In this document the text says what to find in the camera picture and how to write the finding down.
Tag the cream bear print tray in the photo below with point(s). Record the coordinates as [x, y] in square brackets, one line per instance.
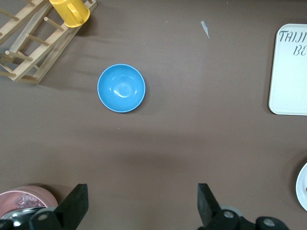
[290, 79]

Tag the blue bowl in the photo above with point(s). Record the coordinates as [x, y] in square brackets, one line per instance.
[121, 88]

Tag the pink bowl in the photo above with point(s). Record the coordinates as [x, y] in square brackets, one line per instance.
[46, 194]

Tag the wooden peg rack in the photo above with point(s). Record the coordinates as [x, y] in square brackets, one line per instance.
[36, 48]

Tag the white round plate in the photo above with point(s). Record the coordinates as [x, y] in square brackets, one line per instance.
[302, 189]

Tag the clear crystal pieces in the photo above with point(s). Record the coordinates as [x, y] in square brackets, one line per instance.
[30, 201]

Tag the yellow mug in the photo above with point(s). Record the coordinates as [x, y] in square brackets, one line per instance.
[69, 12]

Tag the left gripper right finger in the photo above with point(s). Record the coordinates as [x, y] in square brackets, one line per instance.
[208, 210]

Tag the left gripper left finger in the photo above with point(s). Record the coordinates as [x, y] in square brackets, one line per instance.
[69, 210]

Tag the small white tape scrap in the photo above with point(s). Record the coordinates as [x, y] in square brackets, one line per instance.
[205, 28]

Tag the metal spoon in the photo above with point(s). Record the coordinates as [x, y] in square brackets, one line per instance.
[16, 216]

